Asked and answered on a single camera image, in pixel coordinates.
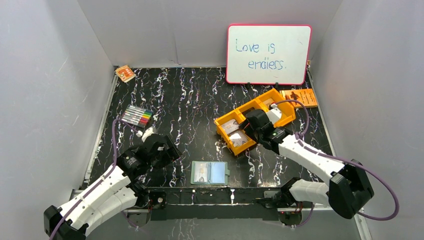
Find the orange book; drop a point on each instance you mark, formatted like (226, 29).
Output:
(305, 96)

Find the pink framed whiteboard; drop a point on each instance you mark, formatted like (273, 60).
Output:
(267, 54)

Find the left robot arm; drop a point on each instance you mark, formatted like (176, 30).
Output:
(118, 189)

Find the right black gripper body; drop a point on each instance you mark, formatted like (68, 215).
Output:
(248, 128)

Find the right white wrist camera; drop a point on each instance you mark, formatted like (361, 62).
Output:
(274, 115)

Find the marker pen set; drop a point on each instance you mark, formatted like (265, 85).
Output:
(137, 116)

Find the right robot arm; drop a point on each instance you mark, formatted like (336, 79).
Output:
(345, 187)

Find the green card holder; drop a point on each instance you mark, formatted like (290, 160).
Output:
(218, 173)

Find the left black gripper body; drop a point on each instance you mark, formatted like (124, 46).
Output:
(168, 147)

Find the small orange card box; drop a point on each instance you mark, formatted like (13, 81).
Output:
(125, 73)

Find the orange divided bin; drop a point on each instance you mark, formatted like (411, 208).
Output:
(265, 102)

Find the white cards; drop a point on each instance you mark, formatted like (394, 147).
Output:
(234, 133)

